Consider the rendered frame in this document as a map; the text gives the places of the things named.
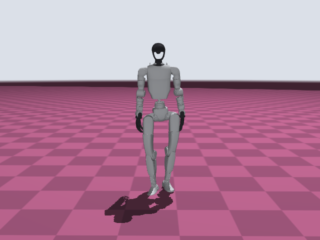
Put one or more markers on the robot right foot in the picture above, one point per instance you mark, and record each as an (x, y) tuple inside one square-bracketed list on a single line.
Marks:
[(153, 190)]

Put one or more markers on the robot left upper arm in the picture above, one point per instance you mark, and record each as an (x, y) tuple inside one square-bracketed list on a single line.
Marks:
[(178, 91)]

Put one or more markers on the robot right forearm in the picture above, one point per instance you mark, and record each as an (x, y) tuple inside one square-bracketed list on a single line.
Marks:
[(139, 105)]

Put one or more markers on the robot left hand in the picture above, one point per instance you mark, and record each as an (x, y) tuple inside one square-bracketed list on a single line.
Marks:
[(181, 120)]

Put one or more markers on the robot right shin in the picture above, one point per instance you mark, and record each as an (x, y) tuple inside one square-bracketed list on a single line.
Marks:
[(151, 169)]

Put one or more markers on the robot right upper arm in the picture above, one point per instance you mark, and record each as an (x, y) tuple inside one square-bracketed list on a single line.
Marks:
[(141, 82)]

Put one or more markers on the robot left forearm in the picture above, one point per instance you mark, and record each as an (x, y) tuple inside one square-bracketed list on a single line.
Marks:
[(180, 103)]

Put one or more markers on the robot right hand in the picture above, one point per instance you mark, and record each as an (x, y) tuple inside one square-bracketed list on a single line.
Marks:
[(138, 122)]

